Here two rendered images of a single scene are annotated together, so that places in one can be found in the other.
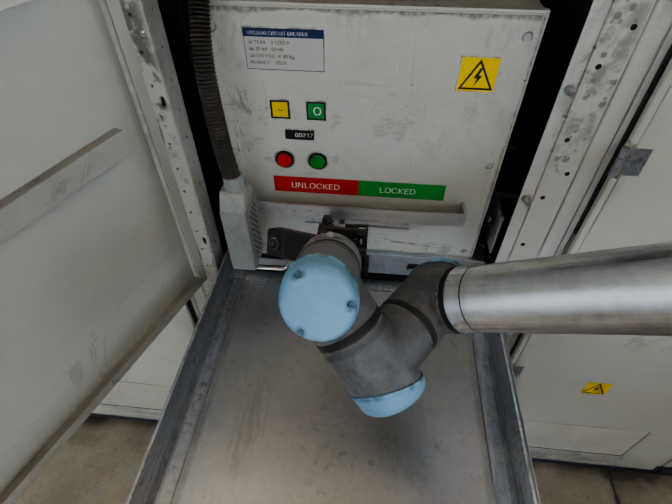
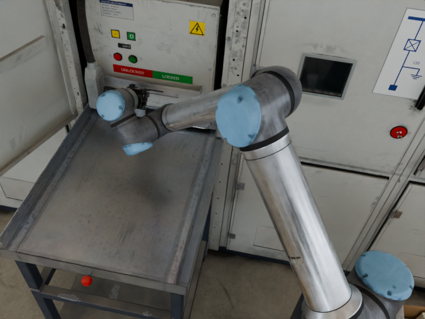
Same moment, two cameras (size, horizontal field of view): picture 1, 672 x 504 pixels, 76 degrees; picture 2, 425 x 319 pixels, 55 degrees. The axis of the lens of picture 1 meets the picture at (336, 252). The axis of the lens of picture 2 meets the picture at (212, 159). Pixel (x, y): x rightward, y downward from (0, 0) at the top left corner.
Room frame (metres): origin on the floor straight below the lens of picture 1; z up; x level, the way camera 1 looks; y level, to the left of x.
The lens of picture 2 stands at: (-0.69, -0.33, 2.01)
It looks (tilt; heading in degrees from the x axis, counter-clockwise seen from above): 45 degrees down; 1
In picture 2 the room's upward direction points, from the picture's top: 5 degrees clockwise
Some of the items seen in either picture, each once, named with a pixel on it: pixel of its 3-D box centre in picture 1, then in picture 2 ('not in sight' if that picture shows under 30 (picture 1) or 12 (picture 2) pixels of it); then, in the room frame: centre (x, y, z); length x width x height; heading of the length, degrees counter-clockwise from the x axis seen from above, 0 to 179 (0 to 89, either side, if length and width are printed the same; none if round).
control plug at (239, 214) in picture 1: (242, 223); (95, 85); (0.61, 0.17, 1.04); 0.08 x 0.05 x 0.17; 174
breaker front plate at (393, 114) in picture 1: (359, 159); (151, 60); (0.65, -0.04, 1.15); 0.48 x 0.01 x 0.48; 84
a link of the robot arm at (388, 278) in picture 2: not in sight; (375, 288); (-0.11, -0.79, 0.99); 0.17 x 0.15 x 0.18; 141
